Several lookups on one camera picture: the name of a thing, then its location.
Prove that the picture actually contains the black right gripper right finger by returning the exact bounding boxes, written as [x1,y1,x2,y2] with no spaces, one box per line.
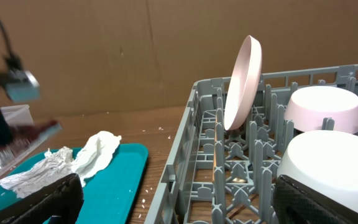
[272,175,358,224]

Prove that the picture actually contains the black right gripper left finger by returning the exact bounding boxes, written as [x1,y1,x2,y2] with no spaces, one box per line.
[0,173,84,224]

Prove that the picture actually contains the red snack wrapper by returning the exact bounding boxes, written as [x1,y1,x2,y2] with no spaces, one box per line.
[9,120,60,152]

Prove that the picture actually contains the pale green bowl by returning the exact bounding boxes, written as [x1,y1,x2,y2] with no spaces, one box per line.
[277,130,358,213]

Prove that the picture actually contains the small pink bowl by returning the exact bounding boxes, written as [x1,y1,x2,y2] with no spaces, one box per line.
[284,86,358,134]

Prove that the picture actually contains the large pink plate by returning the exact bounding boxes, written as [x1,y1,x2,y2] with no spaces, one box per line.
[224,35,262,131]

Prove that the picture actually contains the wooden chopstick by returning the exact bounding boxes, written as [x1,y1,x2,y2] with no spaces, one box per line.
[212,124,218,183]

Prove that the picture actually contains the grey dishwasher rack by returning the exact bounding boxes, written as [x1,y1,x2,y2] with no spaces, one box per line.
[145,64,358,223]

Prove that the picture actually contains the clear plastic bin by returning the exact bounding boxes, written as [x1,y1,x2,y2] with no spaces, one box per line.
[0,104,35,182]

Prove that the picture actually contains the crumpled white tissue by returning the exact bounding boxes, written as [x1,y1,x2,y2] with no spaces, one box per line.
[0,147,73,198]
[71,131,122,187]

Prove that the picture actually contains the teal plastic tray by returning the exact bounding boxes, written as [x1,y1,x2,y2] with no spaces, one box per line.
[0,143,149,224]

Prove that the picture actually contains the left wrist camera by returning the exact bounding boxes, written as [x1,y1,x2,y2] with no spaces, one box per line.
[3,55,40,103]

